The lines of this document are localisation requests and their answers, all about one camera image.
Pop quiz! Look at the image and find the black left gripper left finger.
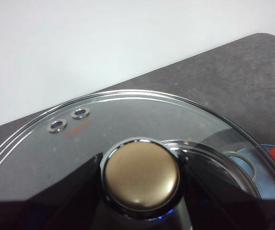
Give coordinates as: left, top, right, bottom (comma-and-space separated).
0, 152, 119, 230

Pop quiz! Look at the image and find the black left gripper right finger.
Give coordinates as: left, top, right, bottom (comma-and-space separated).
170, 153, 275, 230

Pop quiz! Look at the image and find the glass lid with green knob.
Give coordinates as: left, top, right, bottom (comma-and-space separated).
0, 89, 275, 230

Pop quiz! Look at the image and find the pale green electric steamer pot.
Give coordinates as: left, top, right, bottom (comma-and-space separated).
161, 140, 275, 200

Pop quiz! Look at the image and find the blue round plate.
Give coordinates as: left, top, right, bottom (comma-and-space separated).
259, 143, 275, 153

